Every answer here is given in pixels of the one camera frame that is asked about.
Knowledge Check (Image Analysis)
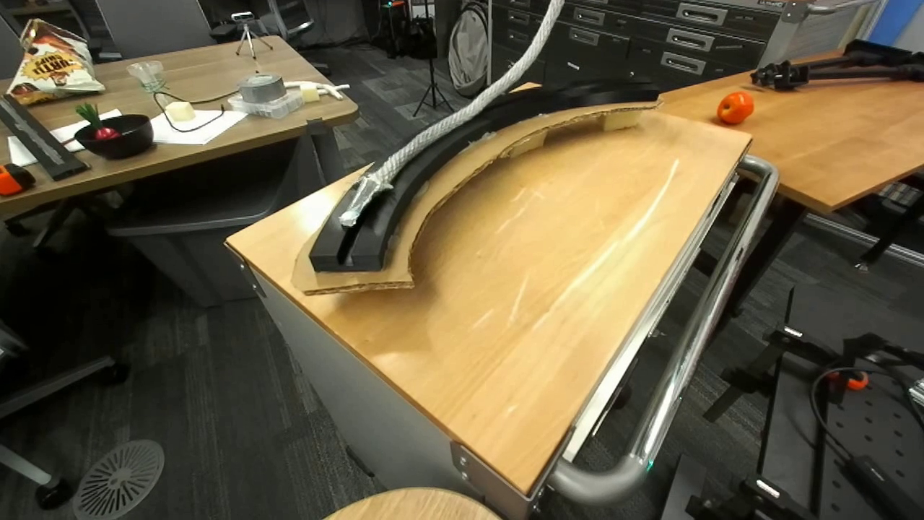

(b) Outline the white braided rope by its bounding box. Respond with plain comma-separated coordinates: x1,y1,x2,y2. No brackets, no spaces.
337,0,572,232

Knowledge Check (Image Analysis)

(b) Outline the small orange object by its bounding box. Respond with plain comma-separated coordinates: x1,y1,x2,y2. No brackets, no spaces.
0,165,37,200

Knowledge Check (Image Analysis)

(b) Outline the black light stand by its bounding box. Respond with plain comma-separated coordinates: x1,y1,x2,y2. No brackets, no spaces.
412,0,457,120

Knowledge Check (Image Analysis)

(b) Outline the round mesh fan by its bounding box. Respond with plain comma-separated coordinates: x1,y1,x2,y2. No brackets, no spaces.
444,0,493,99

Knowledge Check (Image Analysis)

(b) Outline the clear plastic box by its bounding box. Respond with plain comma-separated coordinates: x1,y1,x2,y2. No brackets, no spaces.
229,90,307,120

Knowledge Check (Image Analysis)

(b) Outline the round wooden stool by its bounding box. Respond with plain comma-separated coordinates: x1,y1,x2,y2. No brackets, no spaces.
326,484,502,520

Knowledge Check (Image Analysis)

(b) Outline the grey tape roll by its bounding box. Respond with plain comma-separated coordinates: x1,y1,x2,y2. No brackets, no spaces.
236,71,289,109

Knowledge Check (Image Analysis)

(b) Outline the grey drawer cabinet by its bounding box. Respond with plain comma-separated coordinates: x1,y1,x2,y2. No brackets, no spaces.
487,0,868,94

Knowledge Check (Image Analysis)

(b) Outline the white paper sheet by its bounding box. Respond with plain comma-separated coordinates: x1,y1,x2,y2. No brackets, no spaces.
151,107,249,149
7,107,128,168

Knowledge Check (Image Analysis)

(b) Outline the small silver tripod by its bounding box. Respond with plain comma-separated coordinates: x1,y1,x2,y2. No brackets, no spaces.
229,8,278,63

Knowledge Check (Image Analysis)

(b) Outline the orange ball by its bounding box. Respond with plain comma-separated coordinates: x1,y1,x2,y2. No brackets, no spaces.
712,90,756,130

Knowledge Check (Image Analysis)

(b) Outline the black metal stand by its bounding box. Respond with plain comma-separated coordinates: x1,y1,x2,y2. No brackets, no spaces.
687,286,821,520

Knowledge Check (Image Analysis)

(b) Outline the wooden office desk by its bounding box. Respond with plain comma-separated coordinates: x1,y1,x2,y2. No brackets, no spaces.
0,35,360,312

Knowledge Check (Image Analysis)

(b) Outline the black bowl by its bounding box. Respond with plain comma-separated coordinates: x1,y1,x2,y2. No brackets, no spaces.
73,113,155,161

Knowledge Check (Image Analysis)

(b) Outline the black folded tripod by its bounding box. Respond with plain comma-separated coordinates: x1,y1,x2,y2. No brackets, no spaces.
749,47,924,94

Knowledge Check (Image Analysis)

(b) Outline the red toy radish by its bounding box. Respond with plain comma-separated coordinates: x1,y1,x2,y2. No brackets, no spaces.
76,100,125,145

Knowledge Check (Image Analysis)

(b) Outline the grey office chair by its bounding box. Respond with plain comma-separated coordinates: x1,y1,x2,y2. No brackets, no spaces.
89,0,213,61

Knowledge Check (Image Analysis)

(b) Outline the wooden desk with black legs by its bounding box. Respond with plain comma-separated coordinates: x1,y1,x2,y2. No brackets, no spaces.
653,51,924,271

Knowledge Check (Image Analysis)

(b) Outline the grey perforated round disc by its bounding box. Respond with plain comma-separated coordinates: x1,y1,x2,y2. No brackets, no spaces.
70,438,168,520

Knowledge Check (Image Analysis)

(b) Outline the office chair base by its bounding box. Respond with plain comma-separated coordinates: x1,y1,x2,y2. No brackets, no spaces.
0,315,134,513

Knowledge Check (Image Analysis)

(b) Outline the black flat bar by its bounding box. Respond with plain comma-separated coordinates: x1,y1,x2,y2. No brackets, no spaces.
0,94,93,182

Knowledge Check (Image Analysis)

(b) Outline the chips bag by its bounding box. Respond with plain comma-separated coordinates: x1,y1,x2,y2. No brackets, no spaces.
7,16,110,109

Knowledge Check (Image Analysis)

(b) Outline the black optical breadboard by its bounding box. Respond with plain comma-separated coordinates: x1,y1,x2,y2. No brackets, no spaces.
769,383,924,520

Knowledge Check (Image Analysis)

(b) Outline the white connector cable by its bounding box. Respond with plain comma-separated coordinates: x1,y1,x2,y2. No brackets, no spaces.
285,80,354,104

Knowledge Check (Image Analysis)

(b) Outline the chrome cart handle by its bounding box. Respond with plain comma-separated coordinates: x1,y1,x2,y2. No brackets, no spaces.
546,155,782,507

